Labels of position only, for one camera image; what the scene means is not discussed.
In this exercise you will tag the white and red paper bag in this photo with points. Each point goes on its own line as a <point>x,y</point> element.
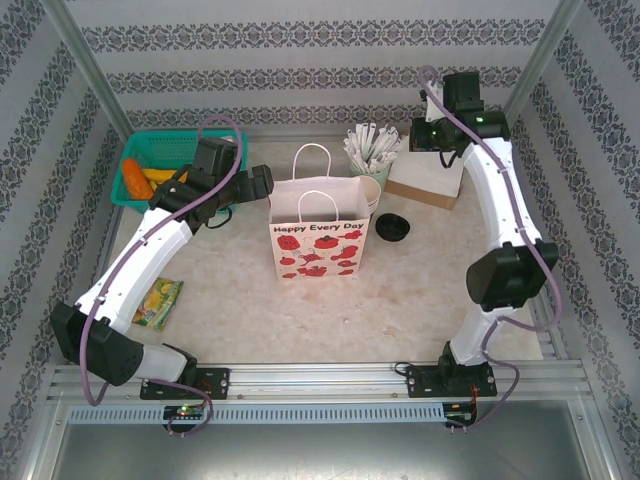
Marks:
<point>320,255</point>

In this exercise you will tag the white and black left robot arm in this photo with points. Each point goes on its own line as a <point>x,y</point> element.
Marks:
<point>135,265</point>

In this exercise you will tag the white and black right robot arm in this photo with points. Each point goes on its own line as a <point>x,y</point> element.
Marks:
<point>500,200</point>

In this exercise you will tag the yellow toy fruit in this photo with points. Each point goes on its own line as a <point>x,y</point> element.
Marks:
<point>160,175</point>

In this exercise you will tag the white paper-wrapped straw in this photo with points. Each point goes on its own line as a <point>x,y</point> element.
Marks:
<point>370,142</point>
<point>361,145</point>
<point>382,145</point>
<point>391,146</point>
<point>396,154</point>
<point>354,152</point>

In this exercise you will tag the teal plastic basket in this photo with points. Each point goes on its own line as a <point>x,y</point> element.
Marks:
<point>155,145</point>

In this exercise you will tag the orange toy carrot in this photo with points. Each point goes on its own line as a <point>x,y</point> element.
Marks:
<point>135,177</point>

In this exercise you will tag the brown cardboard napkin box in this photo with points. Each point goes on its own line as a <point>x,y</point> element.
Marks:
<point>420,197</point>

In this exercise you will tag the mint green straw holder cup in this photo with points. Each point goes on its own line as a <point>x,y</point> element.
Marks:
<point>380,175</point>

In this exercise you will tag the beige paper cup stack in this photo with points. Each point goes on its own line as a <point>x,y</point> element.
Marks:
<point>374,192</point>

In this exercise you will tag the green and yellow snack packet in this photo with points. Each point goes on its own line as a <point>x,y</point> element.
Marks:
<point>157,302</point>

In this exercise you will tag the black cup lid stack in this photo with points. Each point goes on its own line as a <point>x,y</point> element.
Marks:
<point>392,227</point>

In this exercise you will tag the small green circuit board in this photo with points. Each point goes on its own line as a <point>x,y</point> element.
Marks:
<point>462,416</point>
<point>185,411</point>

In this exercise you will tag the grey metal panel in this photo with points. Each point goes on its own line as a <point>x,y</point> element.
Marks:
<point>320,450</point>

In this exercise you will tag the aluminium frame post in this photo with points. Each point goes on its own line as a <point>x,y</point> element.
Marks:
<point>537,65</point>
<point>85,65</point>

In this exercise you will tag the aluminium frame cross rail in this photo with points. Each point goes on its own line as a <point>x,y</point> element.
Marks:
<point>300,137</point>

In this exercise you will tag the aluminium frame side rail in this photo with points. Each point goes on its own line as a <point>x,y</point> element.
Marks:
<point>550,330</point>
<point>112,235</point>

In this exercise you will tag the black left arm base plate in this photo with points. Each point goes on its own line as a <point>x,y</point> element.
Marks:
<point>215,382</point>

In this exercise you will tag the aluminium mounting rail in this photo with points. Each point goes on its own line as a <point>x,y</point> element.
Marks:
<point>320,380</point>

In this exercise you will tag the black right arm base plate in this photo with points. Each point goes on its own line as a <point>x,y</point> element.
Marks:
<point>420,382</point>

